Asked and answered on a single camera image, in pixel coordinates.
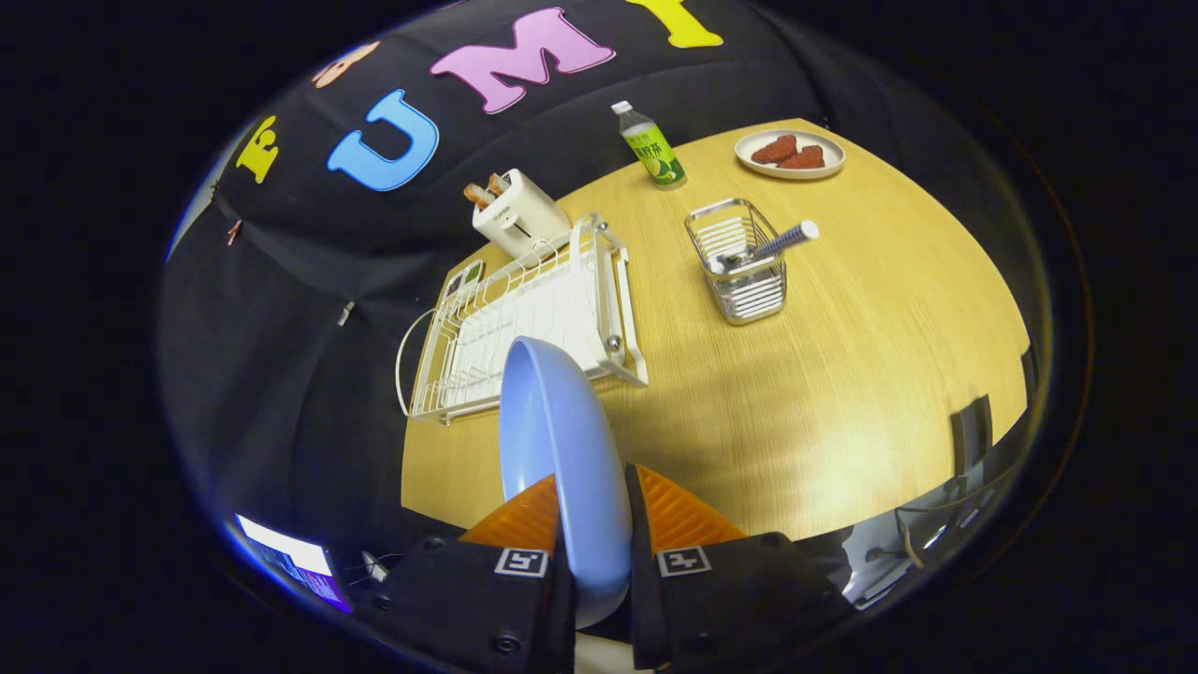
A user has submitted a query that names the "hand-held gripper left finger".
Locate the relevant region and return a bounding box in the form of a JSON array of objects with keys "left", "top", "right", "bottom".
[{"left": 356, "top": 474, "right": 578, "bottom": 674}]

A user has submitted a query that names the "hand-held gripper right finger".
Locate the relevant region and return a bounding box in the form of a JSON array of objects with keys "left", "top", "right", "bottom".
[{"left": 624, "top": 464, "right": 855, "bottom": 673}]

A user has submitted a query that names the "blue plate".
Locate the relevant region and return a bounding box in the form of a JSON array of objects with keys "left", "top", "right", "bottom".
[{"left": 499, "top": 337, "right": 634, "bottom": 629}]

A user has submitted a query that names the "white wire dish rack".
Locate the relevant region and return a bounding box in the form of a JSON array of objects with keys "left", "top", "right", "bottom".
[{"left": 396, "top": 213, "right": 650, "bottom": 427}]

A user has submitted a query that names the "metal wire basket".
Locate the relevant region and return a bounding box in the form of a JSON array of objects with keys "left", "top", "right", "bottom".
[{"left": 684, "top": 198, "right": 790, "bottom": 326}]

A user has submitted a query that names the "metal spoon with striped handle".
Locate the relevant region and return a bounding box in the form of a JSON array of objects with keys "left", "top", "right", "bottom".
[{"left": 711, "top": 220, "right": 821, "bottom": 274}]

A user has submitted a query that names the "white oval plate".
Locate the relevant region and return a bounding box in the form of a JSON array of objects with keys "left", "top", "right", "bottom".
[{"left": 735, "top": 128, "right": 846, "bottom": 181}]

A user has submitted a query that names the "computer monitor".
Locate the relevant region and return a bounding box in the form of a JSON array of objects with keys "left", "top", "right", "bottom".
[{"left": 234, "top": 513, "right": 354, "bottom": 615}]

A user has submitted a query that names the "black backdrop cloth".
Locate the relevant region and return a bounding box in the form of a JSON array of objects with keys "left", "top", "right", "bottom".
[{"left": 154, "top": 0, "right": 937, "bottom": 563}]

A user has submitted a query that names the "white divided condiment tray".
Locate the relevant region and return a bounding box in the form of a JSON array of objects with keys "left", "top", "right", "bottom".
[{"left": 440, "top": 259, "right": 488, "bottom": 302}]

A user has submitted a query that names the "white toaster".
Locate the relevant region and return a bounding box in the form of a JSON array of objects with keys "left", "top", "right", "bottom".
[{"left": 471, "top": 168, "right": 572, "bottom": 260}]

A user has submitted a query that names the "green tea bottle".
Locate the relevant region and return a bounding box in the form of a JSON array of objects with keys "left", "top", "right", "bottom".
[{"left": 612, "top": 100, "right": 687, "bottom": 190}]

